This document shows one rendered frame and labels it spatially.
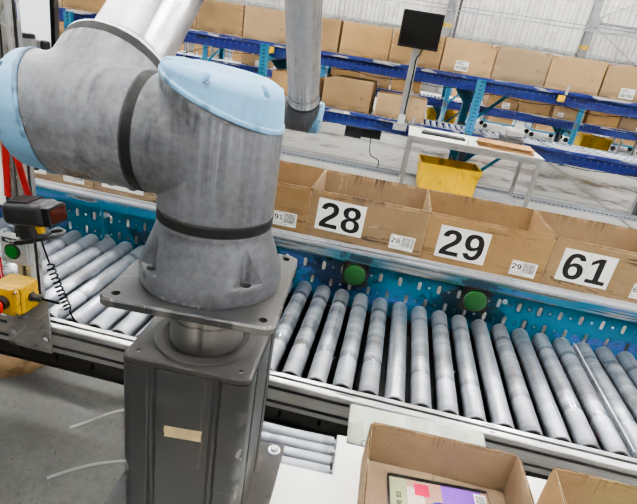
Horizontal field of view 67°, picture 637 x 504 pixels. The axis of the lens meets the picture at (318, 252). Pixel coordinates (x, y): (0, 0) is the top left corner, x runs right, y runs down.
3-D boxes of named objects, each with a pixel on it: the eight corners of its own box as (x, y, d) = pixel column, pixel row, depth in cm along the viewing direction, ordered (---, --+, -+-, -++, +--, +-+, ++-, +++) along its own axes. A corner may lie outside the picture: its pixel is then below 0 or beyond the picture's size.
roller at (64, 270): (11, 314, 126) (1, 323, 128) (121, 243, 173) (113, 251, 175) (-3, 300, 125) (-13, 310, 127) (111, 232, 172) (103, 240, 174)
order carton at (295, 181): (195, 213, 169) (197, 165, 162) (225, 191, 195) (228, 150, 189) (305, 236, 164) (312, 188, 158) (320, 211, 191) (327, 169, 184)
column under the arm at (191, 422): (249, 581, 72) (274, 408, 59) (83, 541, 73) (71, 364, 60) (284, 449, 96) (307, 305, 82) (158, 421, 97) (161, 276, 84)
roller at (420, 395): (408, 420, 115) (412, 404, 113) (409, 314, 163) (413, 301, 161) (429, 426, 115) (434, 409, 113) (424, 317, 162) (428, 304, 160)
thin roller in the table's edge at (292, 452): (193, 431, 96) (331, 461, 94) (196, 424, 98) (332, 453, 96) (192, 438, 97) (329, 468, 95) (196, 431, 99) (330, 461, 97)
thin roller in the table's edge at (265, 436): (197, 422, 99) (332, 451, 97) (201, 415, 100) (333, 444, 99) (197, 429, 99) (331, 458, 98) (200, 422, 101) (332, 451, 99)
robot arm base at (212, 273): (264, 321, 59) (274, 247, 55) (112, 293, 59) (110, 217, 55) (288, 258, 76) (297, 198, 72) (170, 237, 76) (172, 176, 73)
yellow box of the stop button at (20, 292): (-14, 314, 112) (-18, 287, 109) (14, 297, 120) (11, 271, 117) (43, 328, 110) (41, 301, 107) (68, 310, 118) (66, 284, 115)
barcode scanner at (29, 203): (55, 251, 104) (45, 205, 100) (7, 247, 106) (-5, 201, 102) (75, 241, 110) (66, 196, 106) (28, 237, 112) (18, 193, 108)
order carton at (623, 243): (538, 285, 156) (556, 236, 149) (520, 251, 183) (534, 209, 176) (666, 312, 152) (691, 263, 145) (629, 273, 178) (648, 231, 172)
